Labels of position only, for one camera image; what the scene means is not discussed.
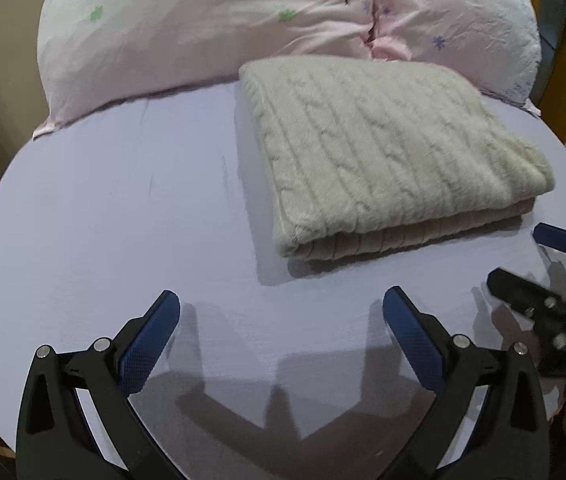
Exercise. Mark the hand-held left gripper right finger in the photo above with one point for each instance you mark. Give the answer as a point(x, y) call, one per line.
point(415, 341)

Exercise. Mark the lavender bed sheet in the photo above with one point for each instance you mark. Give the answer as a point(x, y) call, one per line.
point(113, 220)

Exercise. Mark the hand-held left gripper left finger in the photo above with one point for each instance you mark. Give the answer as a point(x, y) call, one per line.
point(144, 341)

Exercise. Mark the pink floral pillow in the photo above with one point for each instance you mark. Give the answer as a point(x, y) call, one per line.
point(213, 30)

